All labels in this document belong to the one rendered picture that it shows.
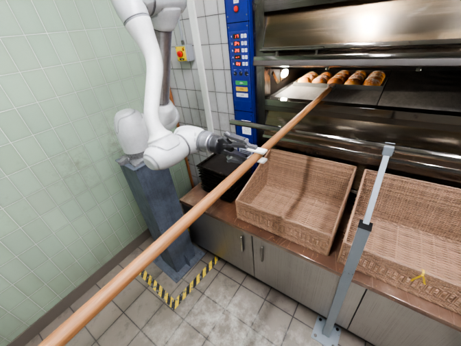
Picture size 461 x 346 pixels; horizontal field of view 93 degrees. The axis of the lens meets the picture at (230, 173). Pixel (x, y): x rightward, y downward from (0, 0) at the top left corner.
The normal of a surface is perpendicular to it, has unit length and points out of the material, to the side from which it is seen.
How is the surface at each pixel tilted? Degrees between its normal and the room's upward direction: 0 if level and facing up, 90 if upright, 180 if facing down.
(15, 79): 90
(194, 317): 0
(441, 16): 70
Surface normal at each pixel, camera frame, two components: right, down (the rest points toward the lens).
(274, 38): -0.56, 0.20
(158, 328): -0.10, -0.82
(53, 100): 0.82, 0.25
